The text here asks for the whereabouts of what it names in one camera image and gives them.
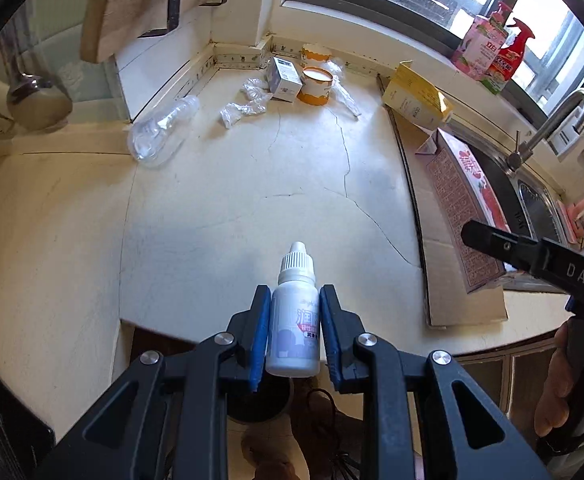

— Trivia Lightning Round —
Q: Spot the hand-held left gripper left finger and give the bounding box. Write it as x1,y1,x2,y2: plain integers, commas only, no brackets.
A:
34,284,273,480

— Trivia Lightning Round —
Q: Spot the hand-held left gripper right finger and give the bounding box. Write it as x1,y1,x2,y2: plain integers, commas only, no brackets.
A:
319,284,553,480

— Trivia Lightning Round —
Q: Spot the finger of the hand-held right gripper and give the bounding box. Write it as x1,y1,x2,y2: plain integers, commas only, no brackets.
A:
460,219,543,278

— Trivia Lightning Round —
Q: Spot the white dropper bottle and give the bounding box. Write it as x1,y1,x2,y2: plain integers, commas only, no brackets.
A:
264,241,321,378

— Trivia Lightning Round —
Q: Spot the pink box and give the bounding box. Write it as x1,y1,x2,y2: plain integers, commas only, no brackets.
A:
416,127,510,295

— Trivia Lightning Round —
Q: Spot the yellow box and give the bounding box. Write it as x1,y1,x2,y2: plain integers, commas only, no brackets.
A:
382,60,455,128

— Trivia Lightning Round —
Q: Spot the small white box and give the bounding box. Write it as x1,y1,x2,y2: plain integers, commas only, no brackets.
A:
264,56,304,103

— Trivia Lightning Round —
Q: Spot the person's right hand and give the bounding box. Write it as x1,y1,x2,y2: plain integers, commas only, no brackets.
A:
533,317,573,438

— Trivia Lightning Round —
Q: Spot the cardboard sheet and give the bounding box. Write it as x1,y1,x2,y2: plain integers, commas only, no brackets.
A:
376,74,509,330

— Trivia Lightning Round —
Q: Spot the stainless steel sink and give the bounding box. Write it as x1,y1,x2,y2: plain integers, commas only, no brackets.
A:
447,110,584,291

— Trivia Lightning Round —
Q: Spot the brown wooden cabinet door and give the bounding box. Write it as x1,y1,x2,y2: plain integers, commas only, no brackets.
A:
122,322,208,361
452,345,563,426

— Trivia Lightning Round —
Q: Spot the steel faucet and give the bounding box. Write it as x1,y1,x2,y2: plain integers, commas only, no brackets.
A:
506,87,584,176

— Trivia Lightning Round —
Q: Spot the red spray bottle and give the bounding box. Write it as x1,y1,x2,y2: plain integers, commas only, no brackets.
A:
482,17,536,96

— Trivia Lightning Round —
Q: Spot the pink soap bottle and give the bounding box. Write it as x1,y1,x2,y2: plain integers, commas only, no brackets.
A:
451,1,515,81

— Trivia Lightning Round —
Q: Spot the crumpled clear plastic wrap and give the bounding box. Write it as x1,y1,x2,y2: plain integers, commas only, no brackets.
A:
218,100,268,130
239,77,275,106

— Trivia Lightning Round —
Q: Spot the clear plastic bottle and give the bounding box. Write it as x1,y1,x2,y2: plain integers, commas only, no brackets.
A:
127,95,202,168

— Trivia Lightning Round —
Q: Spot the orange white paper cup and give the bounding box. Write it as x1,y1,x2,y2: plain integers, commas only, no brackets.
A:
296,66,334,107

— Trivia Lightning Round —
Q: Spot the dark framed window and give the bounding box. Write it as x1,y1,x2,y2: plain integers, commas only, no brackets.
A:
282,0,584,116

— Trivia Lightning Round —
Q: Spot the black gas stove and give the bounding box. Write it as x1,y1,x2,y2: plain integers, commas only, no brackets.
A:
0,340,55,480

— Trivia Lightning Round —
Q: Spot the steel ladle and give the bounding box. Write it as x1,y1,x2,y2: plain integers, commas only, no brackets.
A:
2,10,74,131

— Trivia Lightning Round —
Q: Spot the wooden cutting board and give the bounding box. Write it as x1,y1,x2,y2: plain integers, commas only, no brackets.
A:
79,0,238,65

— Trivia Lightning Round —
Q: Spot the black cable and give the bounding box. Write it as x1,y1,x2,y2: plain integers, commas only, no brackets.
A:
304,387,368,480

